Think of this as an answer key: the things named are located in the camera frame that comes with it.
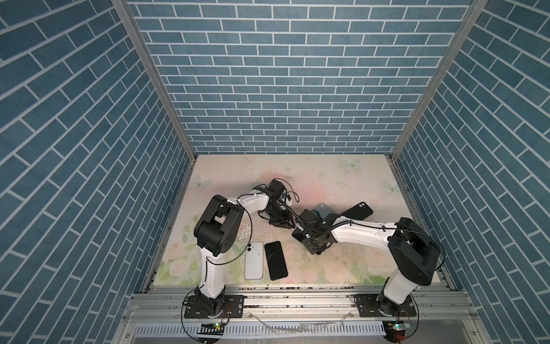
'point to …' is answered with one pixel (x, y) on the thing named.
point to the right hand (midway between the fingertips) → (309, 242)
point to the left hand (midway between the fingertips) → (293, 225)
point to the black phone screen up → (276, 260)
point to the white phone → (253, 261)
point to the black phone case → (360, 211)
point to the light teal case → (323, 210)
